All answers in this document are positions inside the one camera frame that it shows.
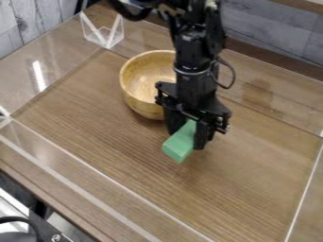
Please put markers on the green rectangular block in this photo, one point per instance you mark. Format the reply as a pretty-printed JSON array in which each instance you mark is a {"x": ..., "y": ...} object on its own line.
[{"x": 179, "y": 145}]

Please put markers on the black metal mount bracket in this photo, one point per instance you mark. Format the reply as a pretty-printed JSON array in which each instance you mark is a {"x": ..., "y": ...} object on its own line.
[{"x": 55, "y": 228}]

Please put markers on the clear acrylic corner bracket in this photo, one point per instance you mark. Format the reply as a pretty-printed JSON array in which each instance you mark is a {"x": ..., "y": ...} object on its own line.
[{"x": 105, "y": 37}]

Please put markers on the round wooden bowl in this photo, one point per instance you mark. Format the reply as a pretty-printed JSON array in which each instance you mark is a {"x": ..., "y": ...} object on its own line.
[{"x": 140, "y": 72}]

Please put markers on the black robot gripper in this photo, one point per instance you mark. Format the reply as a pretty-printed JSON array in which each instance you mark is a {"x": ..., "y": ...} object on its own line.
[{"x": 191, "y": 99}]

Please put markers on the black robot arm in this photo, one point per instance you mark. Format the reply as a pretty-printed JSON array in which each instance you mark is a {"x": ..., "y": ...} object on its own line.
[{"x": 196, "y": 31}]

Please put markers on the clear acrylic tray walls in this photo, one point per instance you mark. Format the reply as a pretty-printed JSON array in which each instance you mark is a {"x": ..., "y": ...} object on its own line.
[{"x": 88, "y": 155}]

